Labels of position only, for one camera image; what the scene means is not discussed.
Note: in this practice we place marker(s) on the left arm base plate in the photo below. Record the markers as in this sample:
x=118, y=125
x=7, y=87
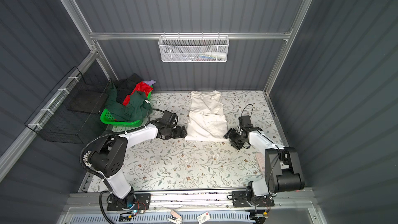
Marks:
x=132, y=202

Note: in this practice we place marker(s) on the white wire mesh basket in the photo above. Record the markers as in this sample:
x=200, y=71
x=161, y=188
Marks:
x=192, y=50

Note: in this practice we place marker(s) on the green laundry basket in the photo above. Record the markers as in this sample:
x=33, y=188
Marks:
x=107, y=118

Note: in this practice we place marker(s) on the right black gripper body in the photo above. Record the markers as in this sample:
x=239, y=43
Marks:
x=236, y=138

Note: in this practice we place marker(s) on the pink calculator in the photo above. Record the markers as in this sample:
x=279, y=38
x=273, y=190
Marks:
x=261, y=161

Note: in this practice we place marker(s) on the purple t shirt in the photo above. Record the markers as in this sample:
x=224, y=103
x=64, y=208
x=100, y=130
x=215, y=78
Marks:
x=150, y=82

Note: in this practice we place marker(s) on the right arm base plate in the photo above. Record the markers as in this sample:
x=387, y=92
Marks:
x=242, y=199

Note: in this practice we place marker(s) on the aluminium mounting rail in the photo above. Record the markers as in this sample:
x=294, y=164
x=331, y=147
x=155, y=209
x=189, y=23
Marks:
x=193, y=200

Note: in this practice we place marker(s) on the white printed t shirt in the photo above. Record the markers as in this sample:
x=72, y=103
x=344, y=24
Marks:
x=207, y=121

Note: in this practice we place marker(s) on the black t shirt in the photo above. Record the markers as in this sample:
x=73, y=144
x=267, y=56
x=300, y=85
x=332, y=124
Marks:
x=126, y=86

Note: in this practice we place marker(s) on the dark green t shirt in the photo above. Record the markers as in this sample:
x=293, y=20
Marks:
x=134, y=107

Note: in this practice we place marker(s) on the white tag with red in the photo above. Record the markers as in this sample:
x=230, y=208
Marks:
x=203, y=218

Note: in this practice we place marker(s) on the white bottle in basket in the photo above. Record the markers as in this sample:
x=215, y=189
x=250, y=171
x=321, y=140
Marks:
x=216, y=55

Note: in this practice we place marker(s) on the black wire mesh basket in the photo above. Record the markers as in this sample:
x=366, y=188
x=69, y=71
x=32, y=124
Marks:
x=71, y=112

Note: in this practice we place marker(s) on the white tag left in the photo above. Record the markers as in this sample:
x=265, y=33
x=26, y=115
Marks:
x=174, y=218

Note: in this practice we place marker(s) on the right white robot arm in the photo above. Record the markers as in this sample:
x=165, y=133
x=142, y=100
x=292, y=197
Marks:
x=282, y=168

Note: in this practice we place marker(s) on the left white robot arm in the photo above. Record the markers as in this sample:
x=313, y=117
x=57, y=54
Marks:
x=104, y=156

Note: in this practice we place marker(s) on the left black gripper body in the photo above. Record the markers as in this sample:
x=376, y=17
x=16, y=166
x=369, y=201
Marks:
x=175, y=132

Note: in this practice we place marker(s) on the cup of markers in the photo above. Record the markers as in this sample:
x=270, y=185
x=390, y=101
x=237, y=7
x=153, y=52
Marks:
x=86, y=159

